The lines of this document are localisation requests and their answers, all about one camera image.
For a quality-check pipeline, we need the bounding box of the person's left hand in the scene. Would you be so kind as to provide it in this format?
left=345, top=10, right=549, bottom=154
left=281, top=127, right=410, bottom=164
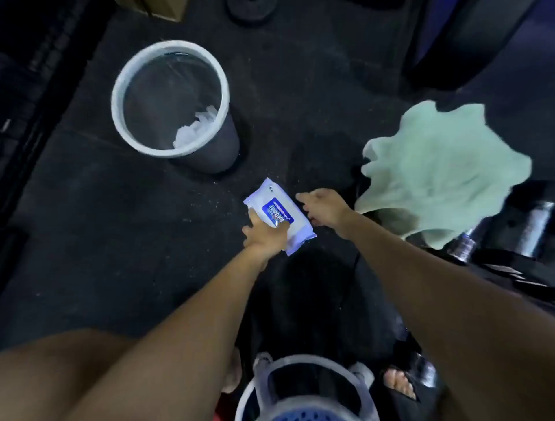
left=242, top=208, right=291, bottom=261

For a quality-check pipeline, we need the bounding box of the person's right hand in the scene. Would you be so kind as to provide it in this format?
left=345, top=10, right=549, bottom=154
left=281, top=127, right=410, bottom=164
left=295, top=189, right=356, bottom=239

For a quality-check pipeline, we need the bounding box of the white blue wet wipes pack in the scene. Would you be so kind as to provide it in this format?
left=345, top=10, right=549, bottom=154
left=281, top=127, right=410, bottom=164
left=243, top=178, right=317, bottom=257

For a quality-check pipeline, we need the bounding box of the small chrome dumbbell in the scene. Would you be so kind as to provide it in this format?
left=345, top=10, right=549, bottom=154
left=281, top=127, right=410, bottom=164
left=446, top=219, right=484, bottom=266

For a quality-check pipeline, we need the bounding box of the black headed chrome handle dumbbell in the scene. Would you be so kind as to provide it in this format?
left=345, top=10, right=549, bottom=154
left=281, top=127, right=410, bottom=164
left=476, top=182, right=555, bottom=300

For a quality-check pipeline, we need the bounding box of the person's right forearm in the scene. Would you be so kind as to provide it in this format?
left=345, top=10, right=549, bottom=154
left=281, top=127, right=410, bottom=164
left=340, top=210, right=555, bottom=421

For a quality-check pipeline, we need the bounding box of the person's left forearm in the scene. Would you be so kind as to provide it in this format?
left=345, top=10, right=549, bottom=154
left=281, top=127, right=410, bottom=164
left=65, top=247, right=278, bottom=421

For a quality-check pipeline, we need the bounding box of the person's right foot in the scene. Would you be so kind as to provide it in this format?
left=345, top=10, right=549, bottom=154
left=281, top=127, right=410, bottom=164
left=383, top=368, right=417, bottom=400

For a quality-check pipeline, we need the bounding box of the person's left leg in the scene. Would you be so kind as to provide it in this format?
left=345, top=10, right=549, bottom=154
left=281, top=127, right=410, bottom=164
left=0, top=328, right=139, bottom=421

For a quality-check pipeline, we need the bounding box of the white rimmed basin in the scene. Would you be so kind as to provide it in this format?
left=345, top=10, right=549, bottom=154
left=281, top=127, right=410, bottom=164
left=110, top=40, right=241, bottom=174

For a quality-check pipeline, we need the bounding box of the light green cloth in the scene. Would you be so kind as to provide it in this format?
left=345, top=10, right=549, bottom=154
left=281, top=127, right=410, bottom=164
left=354, top=100, right=533, bottom=250

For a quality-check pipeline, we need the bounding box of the white plastic stool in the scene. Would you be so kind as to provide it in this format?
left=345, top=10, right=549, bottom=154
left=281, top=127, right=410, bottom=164
left=234, top=353, right=380, bottom=421

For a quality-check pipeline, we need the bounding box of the black right sandal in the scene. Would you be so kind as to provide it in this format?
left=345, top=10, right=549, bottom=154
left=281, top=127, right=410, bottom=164
left=381, top=346, right=443, bottom=421

